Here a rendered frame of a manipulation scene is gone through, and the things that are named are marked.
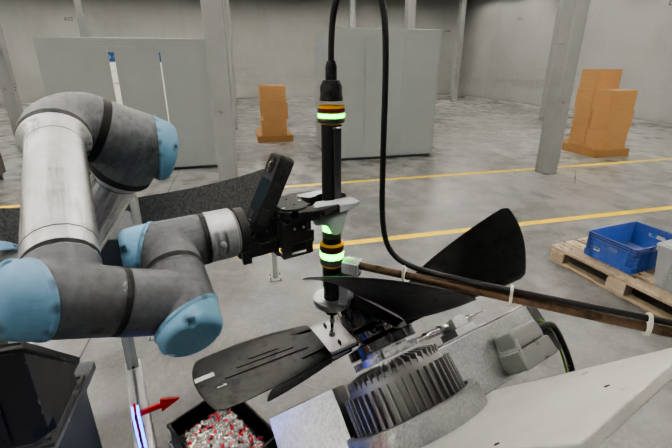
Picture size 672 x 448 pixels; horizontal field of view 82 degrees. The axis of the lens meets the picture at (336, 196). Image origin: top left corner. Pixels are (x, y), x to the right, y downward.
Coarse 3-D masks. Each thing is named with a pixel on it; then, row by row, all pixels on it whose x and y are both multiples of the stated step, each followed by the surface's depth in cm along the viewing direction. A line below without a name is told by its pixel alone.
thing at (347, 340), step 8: (328, 320) 80; (336, 320) 80; (312, 328) 77; (320, 328) 77; (328, 328) 77; (336, 328) 77; (344, 328) 77; (320, 336) 75; (328, 336) 75; (336, 336) 75; (344, 336) 75; (352, 336) 75; (328, 344) 73; (336, 344) 73; (344, 344) 73; (352, 344) 73; (336, 352) 71
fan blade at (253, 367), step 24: (264, 336) 76; (288, 336) 75; (312, 336) 74; (216, 360) 71; (240, 360) 68; (264, 360) 68; (288, 360) 68; (312, 360) 68; (240, 384) 62; (264, 384) 62; (216, 408) 56
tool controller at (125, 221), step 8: (128, 216) 122; (120, 224) 114; (128, 224) 115; (112, 232) 107; (112, 240) 103; (104, 248) 103; (112, 248) 104; (104, 256) 103; (112, 256) 104; (120, 256) 105; (104, 264) 104; (112, 264) 105; (120, 264) 106
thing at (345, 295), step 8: (352, 256) 70; (344, 264) 68; (352, 264) 67; (344, 272) 68; (352, 272) 67; (360, 272) 71; (344, 288) 69; (320, 296) 73; (344, 296) 70; (352, 296) 72; (320, 304) 70; (328, 304) 70; (336, 304) 70; (344, 304) 70; (328, 312) 70
